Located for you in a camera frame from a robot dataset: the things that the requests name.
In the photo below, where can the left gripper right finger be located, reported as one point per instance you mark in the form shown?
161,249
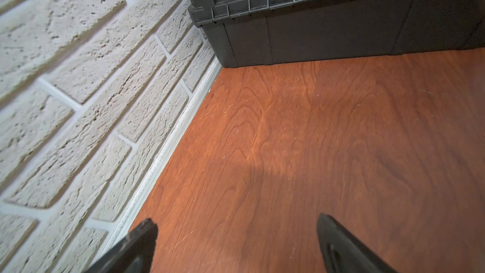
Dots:
343,252

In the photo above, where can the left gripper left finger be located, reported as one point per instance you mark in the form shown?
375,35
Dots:
134,253

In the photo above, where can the black plastic toolbox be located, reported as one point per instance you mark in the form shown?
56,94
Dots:
265,32

